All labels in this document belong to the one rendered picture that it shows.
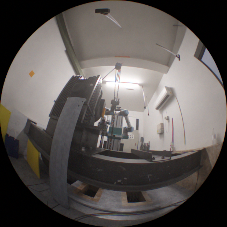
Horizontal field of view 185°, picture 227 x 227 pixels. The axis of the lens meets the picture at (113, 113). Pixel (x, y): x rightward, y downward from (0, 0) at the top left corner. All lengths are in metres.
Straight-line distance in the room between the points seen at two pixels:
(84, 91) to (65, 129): 0.45
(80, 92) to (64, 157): 0.62
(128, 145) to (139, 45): 3.90
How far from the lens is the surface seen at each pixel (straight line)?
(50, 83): 1.86
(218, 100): 1.34
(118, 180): 0.62
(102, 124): 1.34
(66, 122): 0.53
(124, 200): 1.13
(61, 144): 0.53
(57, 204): 0.92
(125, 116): 1.49
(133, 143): 3.67
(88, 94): 0.80
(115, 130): 1.80
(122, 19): 2.16
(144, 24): 2.18
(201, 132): 1.41
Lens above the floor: 0.77
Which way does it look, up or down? 25 degrees up
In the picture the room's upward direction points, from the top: 10 degrees clockwise
